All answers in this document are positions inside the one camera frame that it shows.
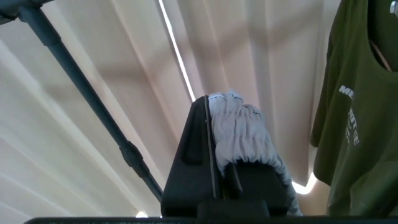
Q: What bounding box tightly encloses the black clothes rack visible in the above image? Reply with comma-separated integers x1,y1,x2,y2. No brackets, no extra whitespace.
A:
0,0,164,203

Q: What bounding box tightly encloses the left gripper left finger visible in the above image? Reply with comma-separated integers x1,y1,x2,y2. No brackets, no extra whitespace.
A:
160,95,223,218

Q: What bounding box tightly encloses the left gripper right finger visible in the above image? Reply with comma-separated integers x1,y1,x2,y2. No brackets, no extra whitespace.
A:
221,159,289,218

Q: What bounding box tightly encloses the green sleeveless shirt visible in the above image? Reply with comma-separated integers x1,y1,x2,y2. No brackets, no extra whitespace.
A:
309,0,398,218

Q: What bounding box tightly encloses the pink clothes hanger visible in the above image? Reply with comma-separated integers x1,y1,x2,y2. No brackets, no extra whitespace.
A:
369,0,398,72

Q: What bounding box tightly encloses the pale grey garment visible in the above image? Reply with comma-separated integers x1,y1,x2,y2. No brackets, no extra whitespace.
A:
207,90,303,217

